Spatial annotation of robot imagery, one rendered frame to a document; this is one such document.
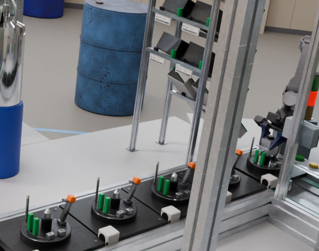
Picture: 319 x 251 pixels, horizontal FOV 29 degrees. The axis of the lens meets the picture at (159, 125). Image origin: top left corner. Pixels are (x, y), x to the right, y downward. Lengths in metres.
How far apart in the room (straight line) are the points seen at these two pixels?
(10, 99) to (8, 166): 0.25
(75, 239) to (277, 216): 0.78
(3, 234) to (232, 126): 0.91
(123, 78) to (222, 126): 4.30
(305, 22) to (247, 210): 8.27
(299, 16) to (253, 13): 9.24
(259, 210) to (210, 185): 1.14
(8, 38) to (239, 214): 0.97
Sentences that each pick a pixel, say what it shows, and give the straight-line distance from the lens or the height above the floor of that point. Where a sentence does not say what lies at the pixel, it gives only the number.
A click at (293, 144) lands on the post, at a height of 1.17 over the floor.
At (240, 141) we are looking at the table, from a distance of 2.94.
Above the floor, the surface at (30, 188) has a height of 0.86.
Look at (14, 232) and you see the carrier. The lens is 1.80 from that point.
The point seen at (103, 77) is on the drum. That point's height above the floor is 0.34.
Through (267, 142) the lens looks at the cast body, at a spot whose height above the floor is 1.08.
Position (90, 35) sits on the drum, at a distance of 5.30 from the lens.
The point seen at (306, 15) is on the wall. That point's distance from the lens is 10.29.
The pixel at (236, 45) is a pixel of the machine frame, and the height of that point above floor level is 1.70.
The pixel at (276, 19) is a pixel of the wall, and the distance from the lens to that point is 10.15.
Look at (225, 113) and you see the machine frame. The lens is 1.03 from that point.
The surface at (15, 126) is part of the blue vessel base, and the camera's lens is 2.25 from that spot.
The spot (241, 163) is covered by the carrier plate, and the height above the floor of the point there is 0.97.
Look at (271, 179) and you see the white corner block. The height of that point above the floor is 0.99.
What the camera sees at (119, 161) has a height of 0.86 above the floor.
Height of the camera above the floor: 1.92
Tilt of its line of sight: 21 degrees down
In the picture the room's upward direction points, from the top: 9 degrees clockwise
